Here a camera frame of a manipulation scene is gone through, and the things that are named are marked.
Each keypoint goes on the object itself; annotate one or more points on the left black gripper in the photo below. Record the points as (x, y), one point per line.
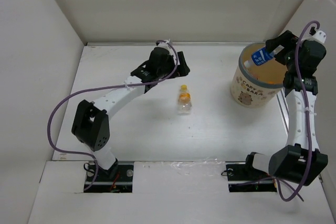
(183, 70)

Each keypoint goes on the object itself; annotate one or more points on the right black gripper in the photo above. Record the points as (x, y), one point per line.
(286, 39)

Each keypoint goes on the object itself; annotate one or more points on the blue label white cap bottle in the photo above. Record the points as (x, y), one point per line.
(259, 57)

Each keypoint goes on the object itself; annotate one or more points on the yellow cap orange label bottle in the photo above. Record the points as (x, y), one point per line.
(184, 104)

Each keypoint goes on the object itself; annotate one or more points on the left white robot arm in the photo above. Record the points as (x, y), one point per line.
(91, 123)

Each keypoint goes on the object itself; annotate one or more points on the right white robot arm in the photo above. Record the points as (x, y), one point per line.
(300, 161)

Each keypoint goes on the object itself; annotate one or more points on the beige capybara bin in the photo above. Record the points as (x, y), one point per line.
(254, 87)

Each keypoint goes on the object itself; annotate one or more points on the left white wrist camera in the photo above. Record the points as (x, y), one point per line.
(163, 44)

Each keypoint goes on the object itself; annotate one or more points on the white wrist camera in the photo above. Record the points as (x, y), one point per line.
(163, 44)
(317, 35)

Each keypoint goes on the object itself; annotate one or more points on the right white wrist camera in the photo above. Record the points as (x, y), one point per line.
(317, 35)

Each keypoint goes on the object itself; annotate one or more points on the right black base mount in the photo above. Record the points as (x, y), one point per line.
(242, 179)

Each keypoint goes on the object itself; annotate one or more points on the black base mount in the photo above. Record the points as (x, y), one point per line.
(119, 181)
(242, 179)

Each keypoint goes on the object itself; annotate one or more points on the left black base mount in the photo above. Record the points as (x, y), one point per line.
(119, 181)

